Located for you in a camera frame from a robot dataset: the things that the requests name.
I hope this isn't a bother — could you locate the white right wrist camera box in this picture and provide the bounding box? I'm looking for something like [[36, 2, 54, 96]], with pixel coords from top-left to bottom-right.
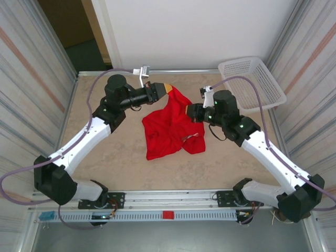
[[201, 85, 215, 108]]

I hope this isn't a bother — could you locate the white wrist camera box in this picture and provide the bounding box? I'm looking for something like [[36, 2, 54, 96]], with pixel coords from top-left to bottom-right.
[[133, 65, 151, 89], [201, 85, 215, 108]]

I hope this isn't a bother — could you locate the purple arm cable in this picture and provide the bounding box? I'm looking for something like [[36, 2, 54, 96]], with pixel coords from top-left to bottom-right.
[[212, 77, 336, 226], [0, 67, 137, 231]]

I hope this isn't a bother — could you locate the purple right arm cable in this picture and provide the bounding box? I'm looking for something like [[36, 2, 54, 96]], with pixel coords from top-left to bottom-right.
[[212, 77, 336, 226]]

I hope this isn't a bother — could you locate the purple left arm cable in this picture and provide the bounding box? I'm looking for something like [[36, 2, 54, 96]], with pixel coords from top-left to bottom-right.
[[0, 67, 137, 231]]

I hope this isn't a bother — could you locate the white string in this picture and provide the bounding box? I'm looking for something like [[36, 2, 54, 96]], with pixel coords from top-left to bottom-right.
[[271, 209, 295, 224]]

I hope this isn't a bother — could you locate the white perforated plastic basket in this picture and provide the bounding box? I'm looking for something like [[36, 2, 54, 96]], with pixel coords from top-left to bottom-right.
[[218, 56, 287, 114]]

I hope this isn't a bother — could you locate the aluminium table end rail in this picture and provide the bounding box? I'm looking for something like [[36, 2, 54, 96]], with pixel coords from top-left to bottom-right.
[[77, 69, 221, 77]]

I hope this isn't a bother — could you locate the grey slotted cable duct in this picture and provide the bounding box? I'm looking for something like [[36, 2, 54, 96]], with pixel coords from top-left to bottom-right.
[[56, 211, 238, 223]]

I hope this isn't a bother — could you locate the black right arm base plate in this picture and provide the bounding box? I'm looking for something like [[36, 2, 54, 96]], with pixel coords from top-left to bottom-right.
[[215, 190, 265, 208]]

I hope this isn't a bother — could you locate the small circuit board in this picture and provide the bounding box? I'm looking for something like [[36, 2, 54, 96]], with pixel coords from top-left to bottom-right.
[[91, 214, 116, 221], [236, 209, 254, 220]]

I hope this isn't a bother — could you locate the brown wooden door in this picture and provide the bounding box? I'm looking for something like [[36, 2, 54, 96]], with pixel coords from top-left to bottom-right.
[[38, 0, 97, 49]]

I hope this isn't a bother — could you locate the aluminium mounting rail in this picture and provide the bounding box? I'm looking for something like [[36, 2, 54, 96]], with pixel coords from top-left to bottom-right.
[[30, 187, 313, 211]]

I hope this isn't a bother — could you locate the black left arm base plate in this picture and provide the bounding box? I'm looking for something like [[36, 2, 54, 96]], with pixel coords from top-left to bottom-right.
[[78, 192, 125, 210]]

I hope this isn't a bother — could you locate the cream door frame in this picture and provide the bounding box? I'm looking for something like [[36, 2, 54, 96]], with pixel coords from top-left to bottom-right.
[[81, 0, 124, 71]]

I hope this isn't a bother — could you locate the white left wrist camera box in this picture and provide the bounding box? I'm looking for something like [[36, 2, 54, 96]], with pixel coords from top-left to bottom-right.
[[133, 65, 151, 89]]

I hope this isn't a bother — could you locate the red printed t-shirt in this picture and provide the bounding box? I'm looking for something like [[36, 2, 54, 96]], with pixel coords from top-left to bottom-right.
[[141, 88, 207, 161]]

